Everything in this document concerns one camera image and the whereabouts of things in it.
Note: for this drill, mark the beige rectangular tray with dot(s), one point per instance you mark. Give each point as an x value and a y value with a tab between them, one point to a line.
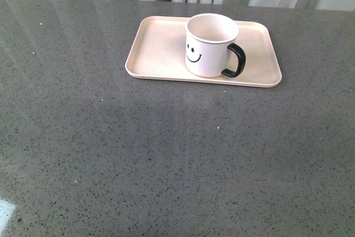
158	52

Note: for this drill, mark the white smiley mug black handle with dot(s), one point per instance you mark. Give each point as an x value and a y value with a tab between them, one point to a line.
210	46

